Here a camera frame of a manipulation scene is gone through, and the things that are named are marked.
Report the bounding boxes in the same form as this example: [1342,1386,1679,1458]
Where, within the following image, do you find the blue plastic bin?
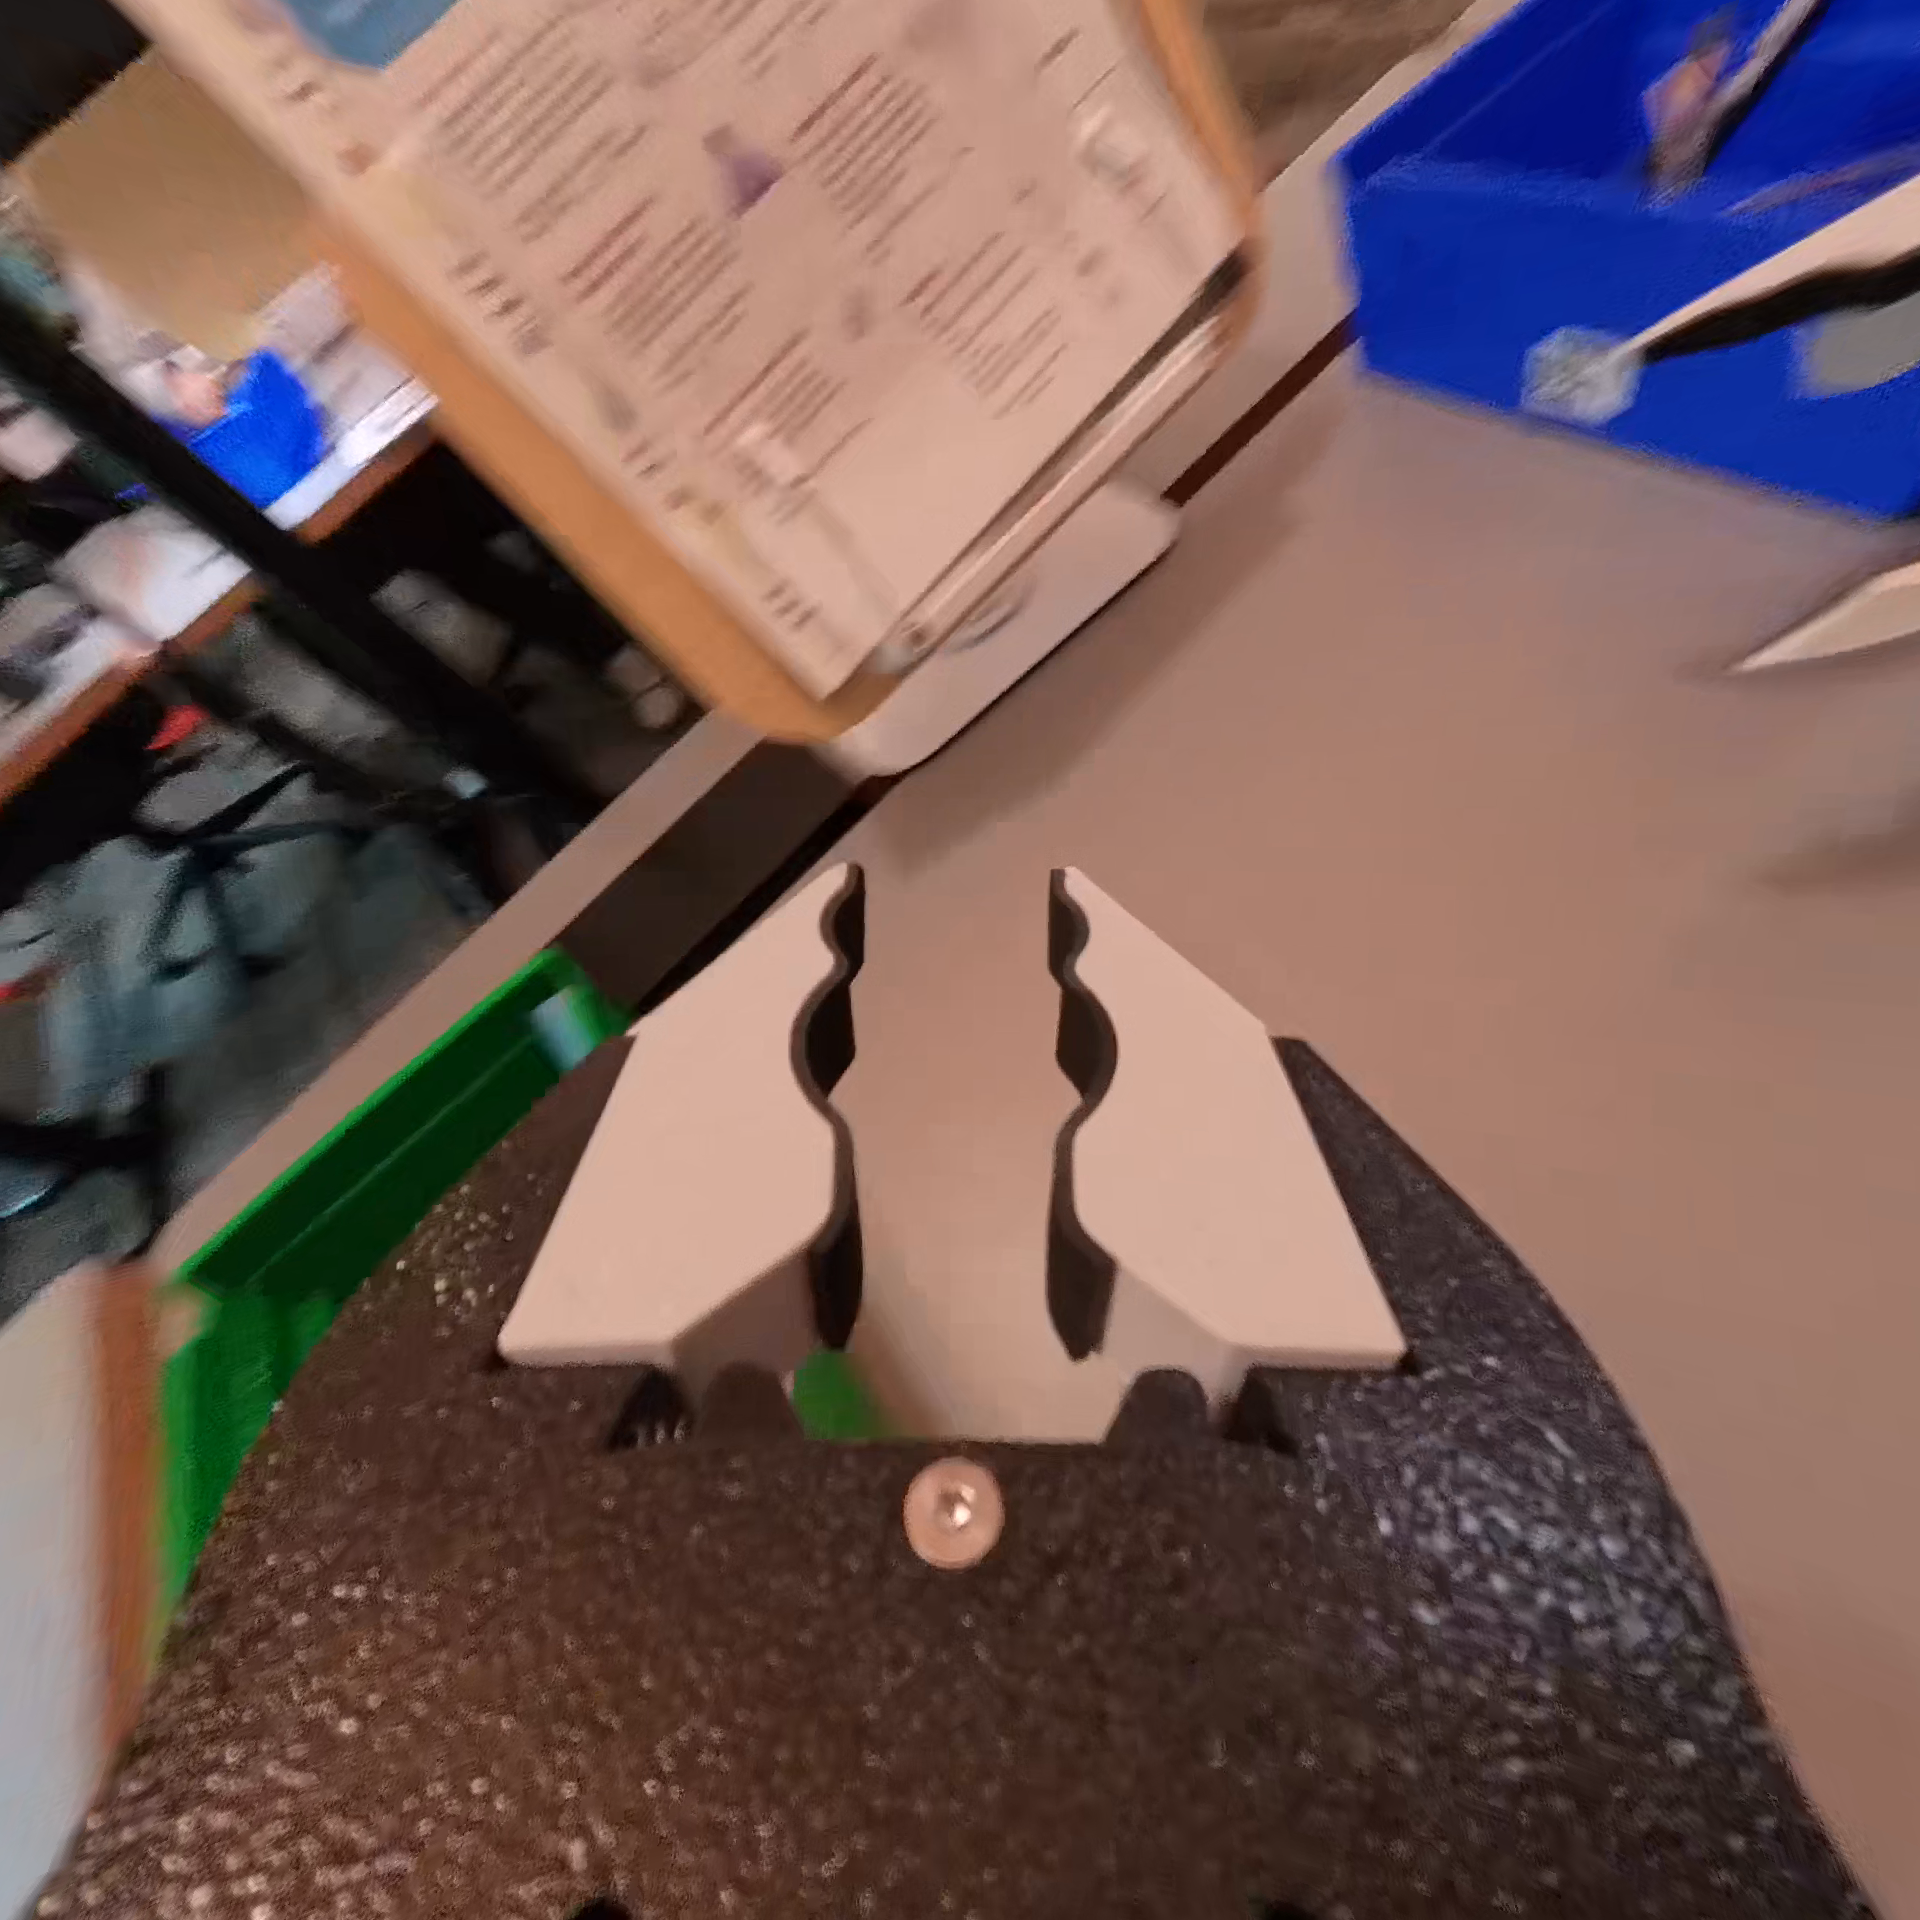
[183,350,328,507]
[1333,0,1920,522]

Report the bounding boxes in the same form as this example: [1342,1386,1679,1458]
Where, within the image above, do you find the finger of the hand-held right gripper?
[1720,561,1920,677]
[1627,183,1920,402]

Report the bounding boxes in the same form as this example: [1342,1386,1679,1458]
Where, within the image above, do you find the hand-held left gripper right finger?
[1044,864,1413,1384]

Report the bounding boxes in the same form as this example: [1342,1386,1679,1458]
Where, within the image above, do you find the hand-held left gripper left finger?
[491,863,872,1379]

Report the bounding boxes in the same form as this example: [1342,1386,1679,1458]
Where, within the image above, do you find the black flat panel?
[551,743,879,1024]

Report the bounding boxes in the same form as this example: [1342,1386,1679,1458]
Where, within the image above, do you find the black metal pole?
[0,287,607,819]

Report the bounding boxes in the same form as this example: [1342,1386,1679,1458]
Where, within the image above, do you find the green plastic bin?
[150,942,888,1630]

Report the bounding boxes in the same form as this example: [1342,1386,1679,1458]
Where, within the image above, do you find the laminated printed sheet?
[150,0,1248,699]

